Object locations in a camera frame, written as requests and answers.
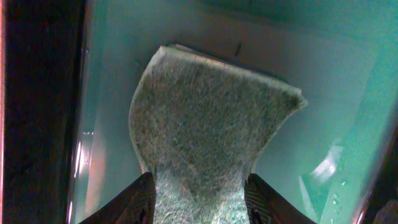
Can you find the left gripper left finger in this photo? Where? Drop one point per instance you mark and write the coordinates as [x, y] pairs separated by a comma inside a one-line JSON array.
[[134, 205]]

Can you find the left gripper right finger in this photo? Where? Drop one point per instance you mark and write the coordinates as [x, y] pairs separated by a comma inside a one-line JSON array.
[[266, 206]]

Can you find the green scrubbing sponge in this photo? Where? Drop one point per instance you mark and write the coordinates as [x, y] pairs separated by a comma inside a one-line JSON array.
[[199, 126]]

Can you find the black rectangular tray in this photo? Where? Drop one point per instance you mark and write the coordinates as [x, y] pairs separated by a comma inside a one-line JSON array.
[[72, 67]]

